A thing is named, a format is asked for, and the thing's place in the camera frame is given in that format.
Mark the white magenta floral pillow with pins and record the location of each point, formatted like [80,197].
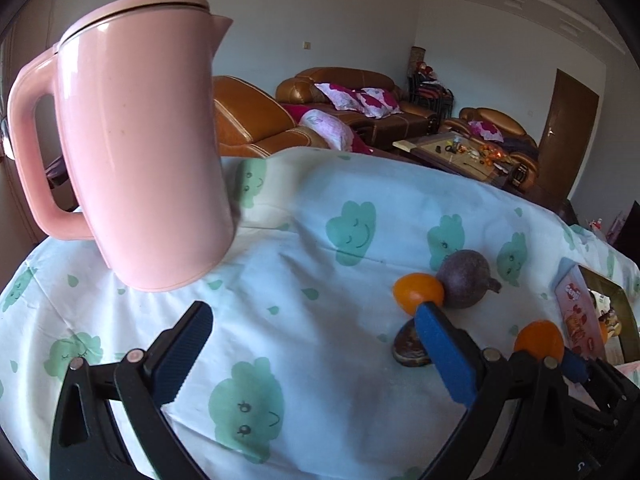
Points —
[379,101]
[485,130]
[340,95]

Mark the chocolate donut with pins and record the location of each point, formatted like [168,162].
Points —
[407,347]

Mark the pink tin box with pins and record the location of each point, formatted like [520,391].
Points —
[580,315]

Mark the brown leather three-seat sofa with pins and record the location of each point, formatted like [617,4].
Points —
[350,80]

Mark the white cloud-print tablecloth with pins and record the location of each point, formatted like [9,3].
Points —
[310,270]

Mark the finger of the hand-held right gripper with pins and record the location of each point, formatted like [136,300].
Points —
[576,366]

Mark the pale pink pillow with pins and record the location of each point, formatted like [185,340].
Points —
[327,126]

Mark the brown wooden door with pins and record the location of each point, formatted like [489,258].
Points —
[570,140]

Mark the brown leather armchair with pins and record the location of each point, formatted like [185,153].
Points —
[250,115]

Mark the large orange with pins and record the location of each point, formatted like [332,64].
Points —
[540,340]

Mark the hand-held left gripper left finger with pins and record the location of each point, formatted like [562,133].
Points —
[180,355]

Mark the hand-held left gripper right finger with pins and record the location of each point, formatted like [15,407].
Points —
[445,355]

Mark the stacked dark chairs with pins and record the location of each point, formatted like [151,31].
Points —
[432,91]

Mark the wooden coffee table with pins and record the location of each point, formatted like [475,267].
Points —
[450,160]

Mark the small orange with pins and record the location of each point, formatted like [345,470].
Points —
[417,292]

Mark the pink electric kettle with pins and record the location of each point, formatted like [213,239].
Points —
[140,135]

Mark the purple passion fruit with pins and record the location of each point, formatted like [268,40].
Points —
[465,280]

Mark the tall floor vase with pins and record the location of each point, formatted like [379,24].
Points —
[417,57]

